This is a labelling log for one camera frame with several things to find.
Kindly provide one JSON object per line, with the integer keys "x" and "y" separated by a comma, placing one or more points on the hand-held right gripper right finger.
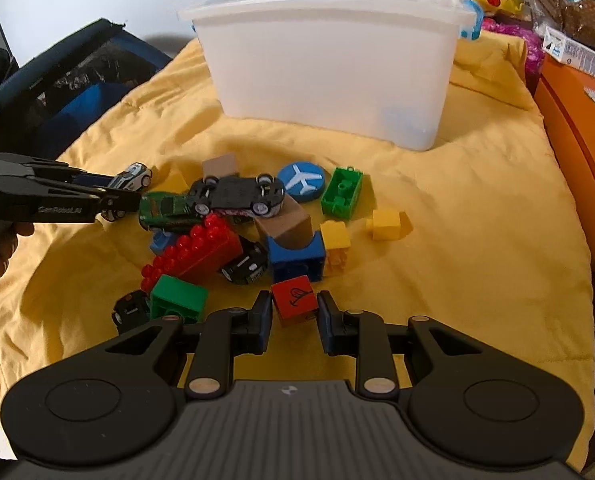
{"x": 327, "y": 322}

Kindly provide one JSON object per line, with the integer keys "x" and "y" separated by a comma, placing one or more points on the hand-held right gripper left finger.
{"x": 263, "y": 322}

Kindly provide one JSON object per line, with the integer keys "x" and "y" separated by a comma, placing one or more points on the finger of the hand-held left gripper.
{"x": 95, "y": 177}
{"x": 120, "y": 202}

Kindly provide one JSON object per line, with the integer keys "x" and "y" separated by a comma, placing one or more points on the white toy car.
{"x": 135, "y": 175}

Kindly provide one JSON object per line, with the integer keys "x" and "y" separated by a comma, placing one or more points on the red cube block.
{"x": 292, "y": 297}

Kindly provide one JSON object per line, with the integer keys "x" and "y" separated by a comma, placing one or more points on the white plastic storage bin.
{"x": 327, "y": 75}

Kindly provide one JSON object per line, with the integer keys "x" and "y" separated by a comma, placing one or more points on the person's left hand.
{"x": 7, "y": 252}

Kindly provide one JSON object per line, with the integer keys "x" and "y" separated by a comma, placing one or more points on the green toy car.
{"x": 170, "y": 210}

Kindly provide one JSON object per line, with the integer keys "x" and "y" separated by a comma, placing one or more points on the small blue block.
{"x": 161, "y": 244}

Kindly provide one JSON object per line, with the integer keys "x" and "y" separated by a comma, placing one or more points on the blue arch block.
{"x": 297, "y": 262}

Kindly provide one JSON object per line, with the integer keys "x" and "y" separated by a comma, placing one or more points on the yellow building brick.
{"x": 335, "y": 237}

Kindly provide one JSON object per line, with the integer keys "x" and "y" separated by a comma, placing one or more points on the green square block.
{"x": 177, "y": 297}

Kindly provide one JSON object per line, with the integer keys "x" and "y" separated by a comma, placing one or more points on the large red building brick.
{"x": 202, "y": 252}

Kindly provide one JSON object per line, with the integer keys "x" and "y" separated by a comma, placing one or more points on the blue black bag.
{"x": 77, "y": 85}

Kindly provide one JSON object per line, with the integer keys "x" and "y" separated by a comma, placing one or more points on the brown wooden block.
{"x": 220, "y": 165}
{"x": 285, "y": 227}

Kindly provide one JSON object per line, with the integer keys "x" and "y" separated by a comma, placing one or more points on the yellow cube block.
{"x": 385, "y": 225}

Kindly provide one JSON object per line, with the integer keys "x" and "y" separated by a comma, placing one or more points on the overturned black toy car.
{"x": 237, "y": 192}

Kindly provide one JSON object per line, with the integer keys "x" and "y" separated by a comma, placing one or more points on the green hollow building block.
{"x": 340, "y": 195}

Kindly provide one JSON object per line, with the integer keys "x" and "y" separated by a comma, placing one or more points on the blue round airplane disc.
{"x": 300, "y": 180}

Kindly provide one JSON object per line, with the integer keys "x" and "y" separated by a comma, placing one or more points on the yellow blanket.
{"x": 477, "y": 260}

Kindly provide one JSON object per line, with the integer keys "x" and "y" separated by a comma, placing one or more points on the pink shiny wrapping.
{"x": 532, "y": 65}

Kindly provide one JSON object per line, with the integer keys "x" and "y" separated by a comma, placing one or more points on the small white box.
{"x": 572, "y": 52}

